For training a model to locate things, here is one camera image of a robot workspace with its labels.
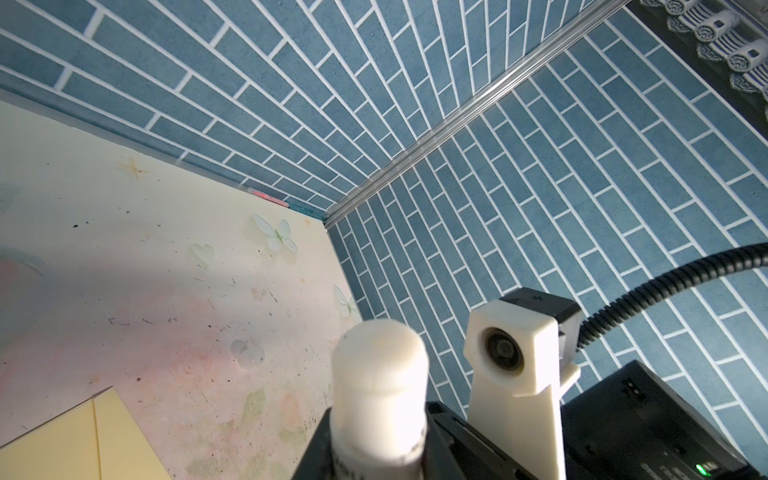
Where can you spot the white glue stick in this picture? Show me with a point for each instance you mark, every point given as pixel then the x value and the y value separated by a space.
pixel 378 422

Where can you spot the yellow envelope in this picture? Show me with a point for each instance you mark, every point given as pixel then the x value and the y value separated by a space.
pixel 96 439

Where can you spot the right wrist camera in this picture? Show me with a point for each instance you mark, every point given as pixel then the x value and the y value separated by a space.
pixel 522 349

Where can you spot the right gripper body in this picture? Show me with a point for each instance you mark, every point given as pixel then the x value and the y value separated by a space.
pixel 456 450

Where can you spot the white lace trim strip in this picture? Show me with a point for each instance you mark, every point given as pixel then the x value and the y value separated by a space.
pixel 722 34

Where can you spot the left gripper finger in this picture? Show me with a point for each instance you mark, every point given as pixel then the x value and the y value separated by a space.
pixel 317 461

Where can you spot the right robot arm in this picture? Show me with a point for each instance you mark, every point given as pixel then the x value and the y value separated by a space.
pixel 630 425

